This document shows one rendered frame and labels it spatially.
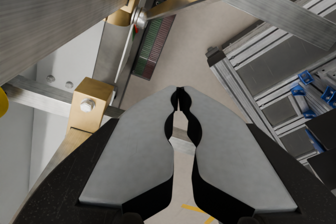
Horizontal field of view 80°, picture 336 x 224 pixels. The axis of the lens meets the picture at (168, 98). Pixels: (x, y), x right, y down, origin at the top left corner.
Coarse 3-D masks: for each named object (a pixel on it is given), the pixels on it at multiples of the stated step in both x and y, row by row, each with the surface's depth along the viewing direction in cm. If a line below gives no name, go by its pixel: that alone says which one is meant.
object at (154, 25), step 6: (150, 24) 40; (156, 24) 40; (150, 30) 40; (156, 30) 40; (150, 36) 41; (144, 42) 42; (150, 42) 42; (144, 48) 42; (150, 48) 42; (144, 54) 43; (138, 60) 44; (144, 60) 44; (138, 66) 44; (138, 72) 45
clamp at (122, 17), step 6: (132, 0) 22; (138, 0) 26; (126, 6) 23; (132, 6) 23; (114, 12) 23; (120, 12) 23; (126, 12) 24; (132, 12) 25; (108, 18) 23; (114, 18) 23; (120, 18) 24; (126, 18) 24; (114, 24) 24; (120, 24) 24; (126, 24) 25
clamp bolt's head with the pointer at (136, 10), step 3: (135, 6) 24; (135, 9) 24; (138, 9) 25; (135, 12) 25; (138, 12) 25; (132, 15) 24; (135, 15) 24; (132, 18) 24; (135, 18) 25; (132, 21) 25; (135, 21) 25; (135, 27) 32; (144, 27) 26; (135, 30) 35
